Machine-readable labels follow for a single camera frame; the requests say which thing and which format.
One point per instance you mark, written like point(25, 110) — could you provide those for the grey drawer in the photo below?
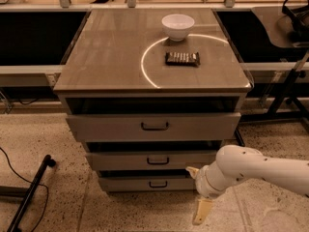
point(113, 161)
point(153, 127)
point(146, 184)

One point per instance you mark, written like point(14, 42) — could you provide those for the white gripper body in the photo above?
point(202, 182)

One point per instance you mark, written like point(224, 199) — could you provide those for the black stand leg left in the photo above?
point(26, 194)

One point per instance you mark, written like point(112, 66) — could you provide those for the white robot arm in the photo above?
point(234, 165)

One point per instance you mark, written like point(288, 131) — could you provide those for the grey drawer cabinet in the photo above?
point(117, 66)

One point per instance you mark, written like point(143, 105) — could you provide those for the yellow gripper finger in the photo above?
point(192, 171)
point(202, 209)

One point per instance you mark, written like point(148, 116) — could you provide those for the white bowl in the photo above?
point(177, 26)

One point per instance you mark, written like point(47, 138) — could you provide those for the dark snack bar packet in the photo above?
point(182, 59)

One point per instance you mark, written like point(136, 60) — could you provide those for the black headset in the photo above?
point(299, 19)

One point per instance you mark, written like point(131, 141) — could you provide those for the black side table stand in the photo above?
point(276, 44)

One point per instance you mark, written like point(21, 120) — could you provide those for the cabinet caster wheel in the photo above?
point(239, 138)

